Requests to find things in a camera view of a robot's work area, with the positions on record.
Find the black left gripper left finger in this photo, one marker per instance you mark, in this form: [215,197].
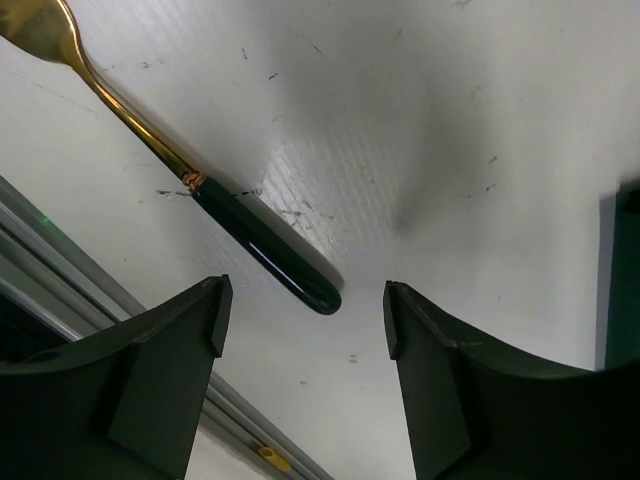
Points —
[123,403]

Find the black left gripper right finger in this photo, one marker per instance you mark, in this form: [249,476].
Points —
[479,408]

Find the gold fork black handle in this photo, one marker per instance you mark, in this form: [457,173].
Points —
[48,30]

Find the aluminium front table rail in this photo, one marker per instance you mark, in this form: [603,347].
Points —
[53,294]

